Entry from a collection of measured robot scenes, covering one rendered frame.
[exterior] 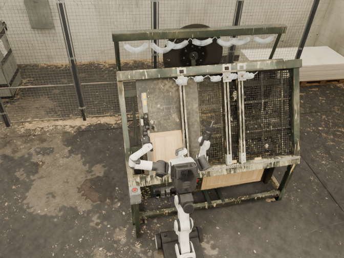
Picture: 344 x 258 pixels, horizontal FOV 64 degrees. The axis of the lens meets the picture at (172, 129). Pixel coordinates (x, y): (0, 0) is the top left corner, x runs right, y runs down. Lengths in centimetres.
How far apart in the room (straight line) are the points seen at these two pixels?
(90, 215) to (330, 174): 381
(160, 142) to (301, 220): 232
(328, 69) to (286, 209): 419
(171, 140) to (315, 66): 492
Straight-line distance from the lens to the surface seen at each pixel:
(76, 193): 442
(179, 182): 271
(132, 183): 327
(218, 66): 325
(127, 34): 338
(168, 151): 326
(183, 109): 320
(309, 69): 739
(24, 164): 512
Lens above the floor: 335
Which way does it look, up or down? 39 degrees down
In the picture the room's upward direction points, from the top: 2 degrees clockwise
